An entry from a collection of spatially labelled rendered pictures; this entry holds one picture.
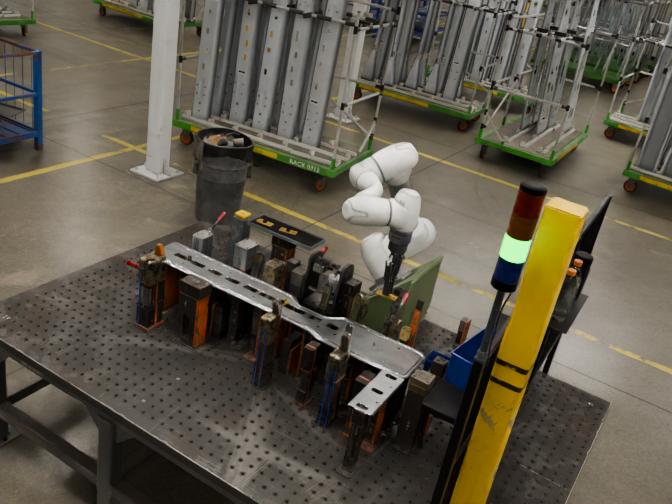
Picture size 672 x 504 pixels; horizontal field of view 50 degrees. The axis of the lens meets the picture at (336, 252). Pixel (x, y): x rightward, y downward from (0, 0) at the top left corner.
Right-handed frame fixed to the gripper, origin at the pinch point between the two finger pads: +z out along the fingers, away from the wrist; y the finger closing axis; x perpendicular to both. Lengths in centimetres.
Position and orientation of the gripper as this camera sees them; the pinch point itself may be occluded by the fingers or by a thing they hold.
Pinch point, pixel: (388, 286)
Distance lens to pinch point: 287.3
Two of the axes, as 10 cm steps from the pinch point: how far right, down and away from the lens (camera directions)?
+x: 8.5, 3.5, -3.8
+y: -5.0, 3.2, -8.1
